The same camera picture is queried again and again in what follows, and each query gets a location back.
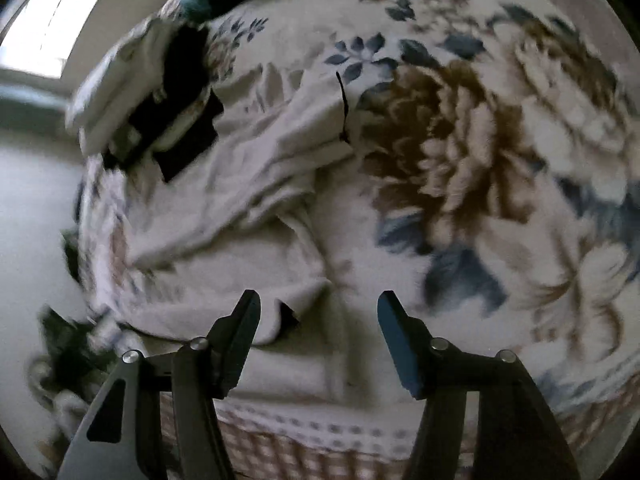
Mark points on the dark clutter beside bed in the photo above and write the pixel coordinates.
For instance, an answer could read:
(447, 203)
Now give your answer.
(77, 353)

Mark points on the window with metal bars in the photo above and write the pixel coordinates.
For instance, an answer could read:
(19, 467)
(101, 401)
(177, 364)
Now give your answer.
(42, 36)

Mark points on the stack of folded clothes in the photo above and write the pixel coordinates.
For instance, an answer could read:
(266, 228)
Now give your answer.
(149, 96)

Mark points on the floral bed blanket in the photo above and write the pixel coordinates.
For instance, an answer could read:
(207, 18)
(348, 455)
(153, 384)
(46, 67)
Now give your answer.
(493, 186)

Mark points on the white long-sleeve garment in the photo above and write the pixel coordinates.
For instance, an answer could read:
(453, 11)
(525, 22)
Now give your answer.
(238, 218)

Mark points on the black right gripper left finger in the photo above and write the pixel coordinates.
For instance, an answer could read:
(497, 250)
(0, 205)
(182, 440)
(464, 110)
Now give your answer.
(120, 436)

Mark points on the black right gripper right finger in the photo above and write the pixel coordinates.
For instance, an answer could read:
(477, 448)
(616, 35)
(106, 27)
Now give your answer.
(516, 434)

